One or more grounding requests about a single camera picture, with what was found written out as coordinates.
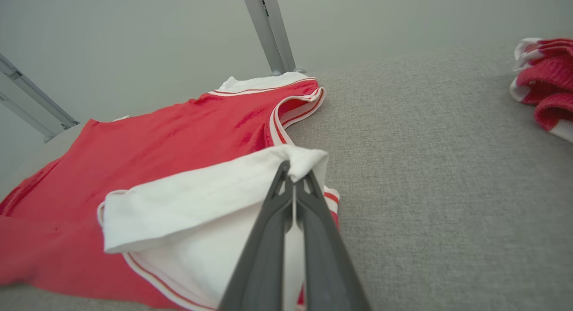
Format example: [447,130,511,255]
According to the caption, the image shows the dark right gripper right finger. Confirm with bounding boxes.
[293,170,372,311]

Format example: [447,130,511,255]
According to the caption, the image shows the red jersey with white band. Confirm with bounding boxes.
[509,37,573,144]

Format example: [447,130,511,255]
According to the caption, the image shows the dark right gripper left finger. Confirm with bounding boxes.
[218,160,296,311]

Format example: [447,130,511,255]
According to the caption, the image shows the grey metal partition post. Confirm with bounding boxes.
[240,0,287,77]
[258,0,308,74]
[0,53,81,144]

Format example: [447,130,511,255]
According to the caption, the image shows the grey fabric sofa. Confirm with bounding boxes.
[0,46,573,311]

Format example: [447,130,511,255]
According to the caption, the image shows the red top with striped trim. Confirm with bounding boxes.
[0,71,341,311]

